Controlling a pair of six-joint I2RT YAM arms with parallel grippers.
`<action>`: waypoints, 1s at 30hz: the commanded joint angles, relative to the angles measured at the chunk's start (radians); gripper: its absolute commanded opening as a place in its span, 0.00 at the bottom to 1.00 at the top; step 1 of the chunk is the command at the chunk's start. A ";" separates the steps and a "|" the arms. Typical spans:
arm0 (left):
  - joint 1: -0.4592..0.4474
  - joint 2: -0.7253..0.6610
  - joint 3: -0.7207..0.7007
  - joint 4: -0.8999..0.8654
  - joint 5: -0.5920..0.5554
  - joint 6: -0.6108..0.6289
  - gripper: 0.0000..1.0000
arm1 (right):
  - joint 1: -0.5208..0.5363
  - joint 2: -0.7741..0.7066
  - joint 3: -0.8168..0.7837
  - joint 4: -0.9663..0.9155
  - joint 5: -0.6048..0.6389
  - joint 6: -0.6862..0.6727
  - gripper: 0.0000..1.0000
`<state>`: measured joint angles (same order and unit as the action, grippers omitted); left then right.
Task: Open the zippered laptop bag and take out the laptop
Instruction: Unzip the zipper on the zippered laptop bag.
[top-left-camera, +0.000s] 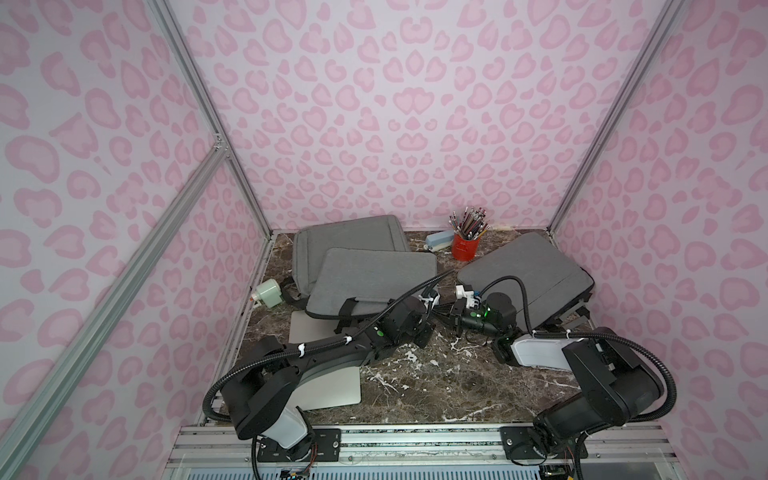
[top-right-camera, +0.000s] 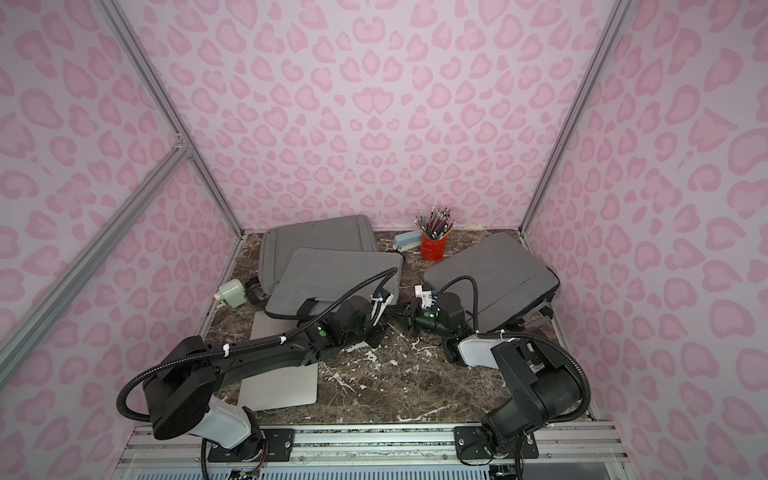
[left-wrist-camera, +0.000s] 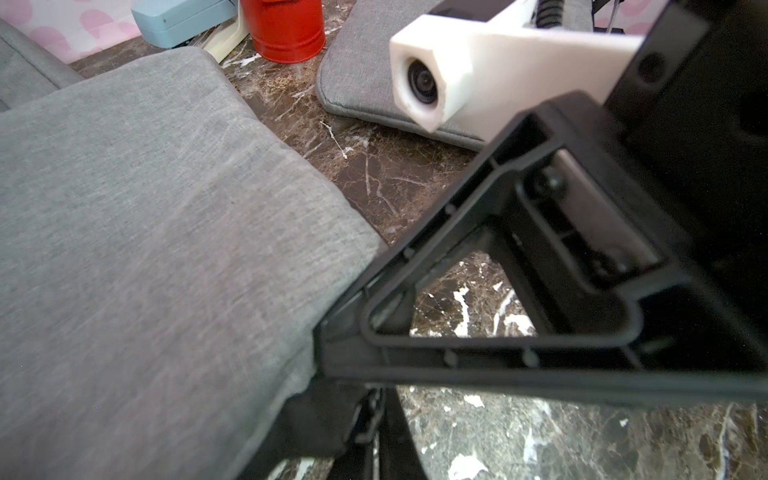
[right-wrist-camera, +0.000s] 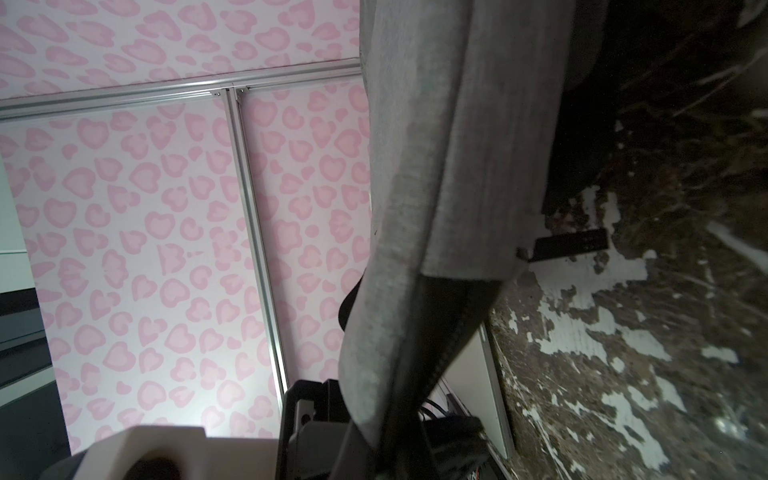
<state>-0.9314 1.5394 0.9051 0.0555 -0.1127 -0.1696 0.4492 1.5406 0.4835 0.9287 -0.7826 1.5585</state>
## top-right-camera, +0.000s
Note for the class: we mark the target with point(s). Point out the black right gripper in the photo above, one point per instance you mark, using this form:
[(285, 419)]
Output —
[(414, 315)]

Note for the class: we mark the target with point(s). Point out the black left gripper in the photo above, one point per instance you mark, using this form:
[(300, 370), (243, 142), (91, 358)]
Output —
[(374, 312)]

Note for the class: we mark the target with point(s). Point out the grey laptop sleeve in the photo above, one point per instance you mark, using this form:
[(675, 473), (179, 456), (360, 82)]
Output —
[(315, 278)]

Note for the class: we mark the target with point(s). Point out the grey zippered laptop bag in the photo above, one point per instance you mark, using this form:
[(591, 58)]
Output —
[(349, 233)]

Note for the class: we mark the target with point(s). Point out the dark green laptop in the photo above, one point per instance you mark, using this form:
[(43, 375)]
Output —
[(280, 388)]

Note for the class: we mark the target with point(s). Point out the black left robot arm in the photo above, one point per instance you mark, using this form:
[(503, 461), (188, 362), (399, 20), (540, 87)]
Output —
[(181, 399)]

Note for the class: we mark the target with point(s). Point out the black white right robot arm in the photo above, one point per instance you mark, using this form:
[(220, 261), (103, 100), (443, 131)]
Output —
[(546, 383)]

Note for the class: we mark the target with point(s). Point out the dark grey laptop case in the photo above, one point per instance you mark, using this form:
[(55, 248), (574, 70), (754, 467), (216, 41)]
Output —
[(513, 285)]

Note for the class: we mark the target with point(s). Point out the red pencil cup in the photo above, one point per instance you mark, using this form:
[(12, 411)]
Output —
[(432, 250)]

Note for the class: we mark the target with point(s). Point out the light blue eraser box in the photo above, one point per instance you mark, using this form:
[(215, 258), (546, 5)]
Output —
[(407, 241)]

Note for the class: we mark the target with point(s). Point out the bundle of coloured pencils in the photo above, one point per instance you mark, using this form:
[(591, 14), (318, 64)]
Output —
[(435, 224)]

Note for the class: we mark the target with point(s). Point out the pale green tape dispenser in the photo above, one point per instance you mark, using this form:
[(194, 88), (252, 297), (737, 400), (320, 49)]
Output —
[(232, 294)]

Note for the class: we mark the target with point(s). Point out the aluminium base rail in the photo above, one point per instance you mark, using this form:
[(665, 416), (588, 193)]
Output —
[(576, 450)]

